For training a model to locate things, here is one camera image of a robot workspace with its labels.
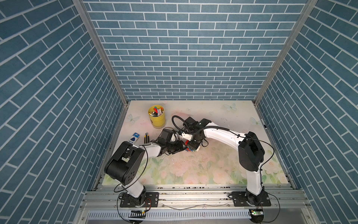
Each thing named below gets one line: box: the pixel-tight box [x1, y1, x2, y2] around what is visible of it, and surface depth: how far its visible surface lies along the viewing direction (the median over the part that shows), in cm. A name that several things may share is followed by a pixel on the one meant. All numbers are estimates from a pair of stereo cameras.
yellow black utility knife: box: [144, 132, 150, 144], surface depth 101 cm
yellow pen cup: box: [147, 105, 166, 129], surface depth 100 cm
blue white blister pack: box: [128, 132, 141, 146], surface depth 98 cm
